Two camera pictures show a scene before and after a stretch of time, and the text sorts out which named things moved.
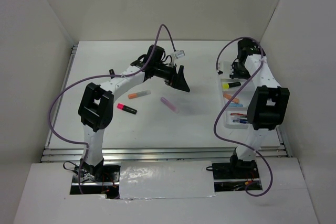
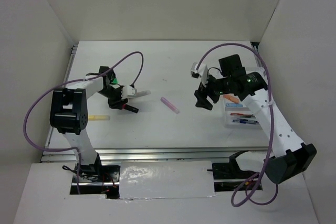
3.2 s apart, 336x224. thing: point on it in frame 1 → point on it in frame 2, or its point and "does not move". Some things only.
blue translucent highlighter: x=235 y=105 does not move
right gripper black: x=236 y=75 → x=201 y=95
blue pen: x=240 y=120 does not move
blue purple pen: x=243 y=121 does not move
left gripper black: x=180 y=82 → x=117 y=104
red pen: x=239 y=114 does not move
